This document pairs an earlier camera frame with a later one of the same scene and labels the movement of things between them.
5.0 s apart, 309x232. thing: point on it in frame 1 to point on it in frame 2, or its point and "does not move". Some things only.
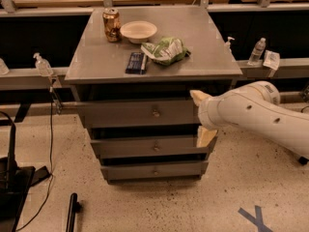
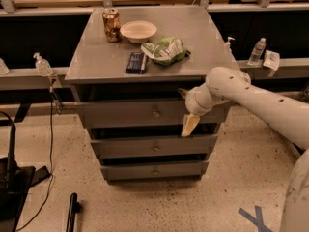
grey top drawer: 140,113 does not move
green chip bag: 168,50 does not move
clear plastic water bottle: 258,51 does not move
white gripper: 205,114 to 192,101
